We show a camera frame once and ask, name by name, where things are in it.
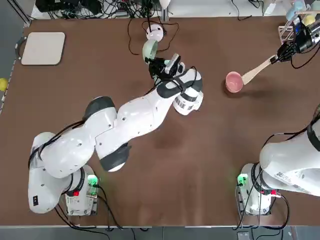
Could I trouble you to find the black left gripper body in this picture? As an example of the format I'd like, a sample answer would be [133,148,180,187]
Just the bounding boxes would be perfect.
[152,58,173,80]

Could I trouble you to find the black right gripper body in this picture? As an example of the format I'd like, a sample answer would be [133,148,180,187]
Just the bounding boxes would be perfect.
[294,23,315,54]

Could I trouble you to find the small green bowl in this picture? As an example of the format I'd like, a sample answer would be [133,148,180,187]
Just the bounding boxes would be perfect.
[142,39,159,63]

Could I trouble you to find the pink bowl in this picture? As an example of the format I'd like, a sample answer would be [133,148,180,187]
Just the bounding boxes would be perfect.
[225,71,244,94]

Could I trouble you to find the white desk lamp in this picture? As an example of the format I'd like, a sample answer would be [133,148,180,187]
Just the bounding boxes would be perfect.
[145,0,171,41]

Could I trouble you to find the black electronics box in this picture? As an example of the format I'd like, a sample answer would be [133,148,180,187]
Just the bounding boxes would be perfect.
[34,0,101,13]

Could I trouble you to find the white square tray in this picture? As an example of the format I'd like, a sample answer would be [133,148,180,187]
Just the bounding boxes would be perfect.
[21,31,66,66]

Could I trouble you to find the white wire rack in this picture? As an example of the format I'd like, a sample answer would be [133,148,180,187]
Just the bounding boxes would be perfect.
[277,4,301,46]

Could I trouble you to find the black lamp cable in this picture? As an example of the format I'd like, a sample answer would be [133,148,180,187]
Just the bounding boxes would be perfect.
[127,17,180,56]

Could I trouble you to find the black adapter cable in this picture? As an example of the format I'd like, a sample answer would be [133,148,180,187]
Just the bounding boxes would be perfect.
[231,0,253,21]

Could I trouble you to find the tangled black cables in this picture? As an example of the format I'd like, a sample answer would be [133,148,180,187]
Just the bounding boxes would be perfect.
[99,0,163,19]

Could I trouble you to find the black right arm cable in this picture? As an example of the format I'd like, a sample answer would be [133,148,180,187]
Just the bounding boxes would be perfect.
[246,47,320,218]

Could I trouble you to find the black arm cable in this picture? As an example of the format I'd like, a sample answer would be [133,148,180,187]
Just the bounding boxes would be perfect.
[28,66,201,166]
[246,47,320,218]

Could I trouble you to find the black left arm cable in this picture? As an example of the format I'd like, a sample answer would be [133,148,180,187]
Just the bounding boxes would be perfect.
[28,66,201,166]

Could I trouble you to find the grey curved bracket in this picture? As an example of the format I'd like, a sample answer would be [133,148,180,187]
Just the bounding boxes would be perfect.
[14,37,26,61]

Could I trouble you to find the black left base cable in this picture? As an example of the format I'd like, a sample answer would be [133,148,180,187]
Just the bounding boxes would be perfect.
[51,183,126,231]

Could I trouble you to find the black base cable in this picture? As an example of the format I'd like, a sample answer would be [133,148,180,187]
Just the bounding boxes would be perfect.
[51,183,126,231]
[232,193,291,231]

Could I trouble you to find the black right base cable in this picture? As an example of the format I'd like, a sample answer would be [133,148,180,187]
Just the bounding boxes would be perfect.
[232,193,291,231]

